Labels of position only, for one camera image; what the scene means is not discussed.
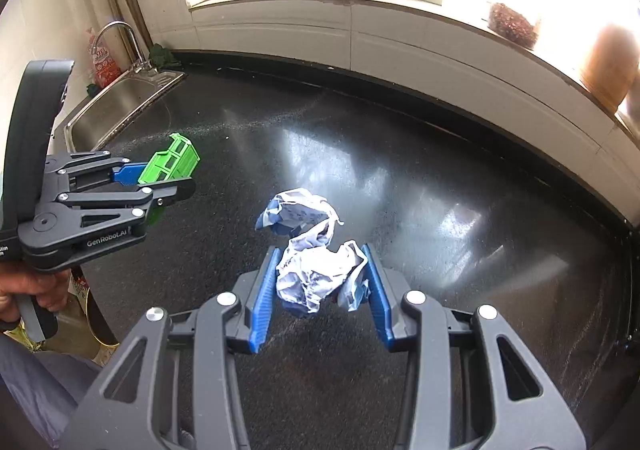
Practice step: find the dark green cloth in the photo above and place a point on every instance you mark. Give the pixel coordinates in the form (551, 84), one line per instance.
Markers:
(164, 58)

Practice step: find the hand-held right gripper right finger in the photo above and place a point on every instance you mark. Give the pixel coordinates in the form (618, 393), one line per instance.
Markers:
(381, 302)

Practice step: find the yellowish plastic bag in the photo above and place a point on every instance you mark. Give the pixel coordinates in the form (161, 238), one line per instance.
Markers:
(87, 325)

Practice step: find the person's left hand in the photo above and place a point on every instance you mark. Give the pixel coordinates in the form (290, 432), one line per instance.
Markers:
(50, 290)

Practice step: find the red-label soap bottle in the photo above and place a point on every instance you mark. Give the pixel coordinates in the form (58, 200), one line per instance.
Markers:
(102, 59)

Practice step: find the chrome faucet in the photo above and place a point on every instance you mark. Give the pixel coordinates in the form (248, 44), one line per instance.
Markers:
(127, 32)

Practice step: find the person's grey trousers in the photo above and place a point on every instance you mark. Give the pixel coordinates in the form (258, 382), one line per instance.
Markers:
(35, 390)

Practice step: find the green carton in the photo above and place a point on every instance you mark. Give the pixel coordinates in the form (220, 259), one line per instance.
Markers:
(172, 162)

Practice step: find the long paper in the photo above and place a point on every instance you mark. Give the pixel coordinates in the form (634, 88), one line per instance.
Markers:
(315, 275)

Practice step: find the steel sink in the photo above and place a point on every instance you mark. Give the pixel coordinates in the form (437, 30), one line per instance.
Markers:
(115, 104)

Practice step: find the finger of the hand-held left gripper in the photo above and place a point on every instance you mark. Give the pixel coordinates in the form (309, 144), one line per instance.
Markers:
(120, 200)
(127, 173)

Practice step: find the orange wooden jar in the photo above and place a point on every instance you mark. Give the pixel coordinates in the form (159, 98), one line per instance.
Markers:
(612, 67)

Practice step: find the brown scouring ball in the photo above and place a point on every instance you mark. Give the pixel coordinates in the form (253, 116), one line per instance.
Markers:
(514, 24)

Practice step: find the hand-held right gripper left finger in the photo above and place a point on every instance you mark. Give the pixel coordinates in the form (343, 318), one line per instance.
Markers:
(262, 300)

